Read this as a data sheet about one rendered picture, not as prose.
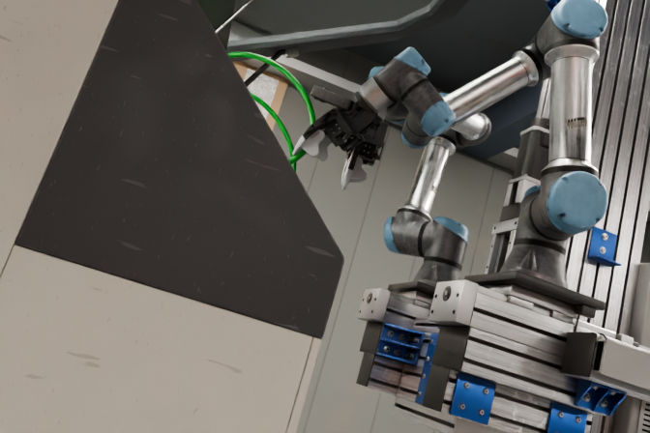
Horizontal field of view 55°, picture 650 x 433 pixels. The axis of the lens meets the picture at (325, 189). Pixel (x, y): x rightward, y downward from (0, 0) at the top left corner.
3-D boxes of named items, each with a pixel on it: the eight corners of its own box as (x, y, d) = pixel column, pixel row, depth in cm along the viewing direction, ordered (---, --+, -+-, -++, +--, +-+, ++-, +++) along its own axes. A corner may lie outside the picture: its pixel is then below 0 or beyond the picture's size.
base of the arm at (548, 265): (540, 298, 150) (547, 259, 153) (581, 297, 136) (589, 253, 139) (485, 279, 147) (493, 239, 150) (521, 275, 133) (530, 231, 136)
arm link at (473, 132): (501, 149, 211) (443, 125, 170) (470, 148, 217) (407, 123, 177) (505, 115, 211) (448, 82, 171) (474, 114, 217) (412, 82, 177)
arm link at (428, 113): (451, 129, 145) (422, 94, 147) (462, 111, 134) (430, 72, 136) (424, 148, 143) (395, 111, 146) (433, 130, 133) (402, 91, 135)
